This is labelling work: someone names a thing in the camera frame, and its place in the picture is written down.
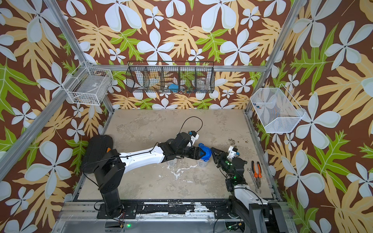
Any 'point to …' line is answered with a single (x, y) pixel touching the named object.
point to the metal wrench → (254, 181)
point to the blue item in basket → (174, 87)
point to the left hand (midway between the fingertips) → (203, 153)
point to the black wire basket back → (171, 77)
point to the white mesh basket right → (278, 110)
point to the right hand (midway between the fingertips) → (209, 148)
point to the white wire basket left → (89, 85)
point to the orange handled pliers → (258, 175)
